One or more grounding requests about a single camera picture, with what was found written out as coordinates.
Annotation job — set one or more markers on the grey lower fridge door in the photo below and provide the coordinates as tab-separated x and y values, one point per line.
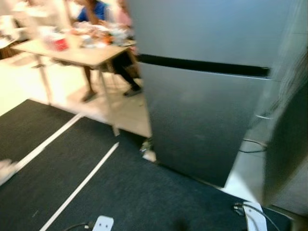
202	120

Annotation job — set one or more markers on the grey two-door fridge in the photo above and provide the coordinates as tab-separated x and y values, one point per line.
207	33

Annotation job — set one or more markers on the grey black-topped kitchen counter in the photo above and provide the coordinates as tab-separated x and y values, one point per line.
288	154

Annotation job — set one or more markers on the black floor mat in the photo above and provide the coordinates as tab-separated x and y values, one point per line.
144	192

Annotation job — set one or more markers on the person in pink top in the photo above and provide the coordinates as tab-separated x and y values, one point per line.
125	67

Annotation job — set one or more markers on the white floor tape strip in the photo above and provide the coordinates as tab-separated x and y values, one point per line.
79	187
48	142

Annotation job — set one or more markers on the person in blue shirt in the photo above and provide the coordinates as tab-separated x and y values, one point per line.
91	12

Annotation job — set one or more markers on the white table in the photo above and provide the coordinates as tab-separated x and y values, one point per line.
72	54

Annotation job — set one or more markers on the red container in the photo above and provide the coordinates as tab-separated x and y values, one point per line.
60	43

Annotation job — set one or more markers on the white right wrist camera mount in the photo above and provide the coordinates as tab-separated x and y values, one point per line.
255	217

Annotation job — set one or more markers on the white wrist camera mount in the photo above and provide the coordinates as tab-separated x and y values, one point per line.
103	224
255	217

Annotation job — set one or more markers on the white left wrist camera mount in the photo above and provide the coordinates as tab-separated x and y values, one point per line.
103	224

